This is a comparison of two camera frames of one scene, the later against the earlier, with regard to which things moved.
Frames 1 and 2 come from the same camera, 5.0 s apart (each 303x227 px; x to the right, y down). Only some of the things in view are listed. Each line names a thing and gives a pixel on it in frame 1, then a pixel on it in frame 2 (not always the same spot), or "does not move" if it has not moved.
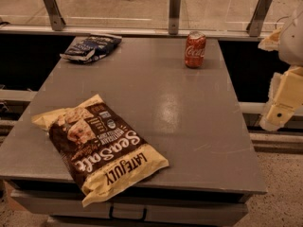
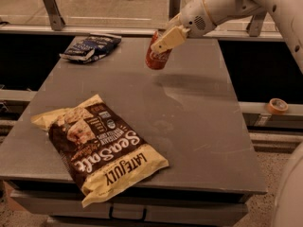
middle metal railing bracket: [173, 14] does not move
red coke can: [194, 49] to [154, 60]
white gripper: [294, 43] to [195, 20]
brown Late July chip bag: [101, 153] does not move
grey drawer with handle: [152, 203] does not move
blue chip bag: [92, 47] does not move
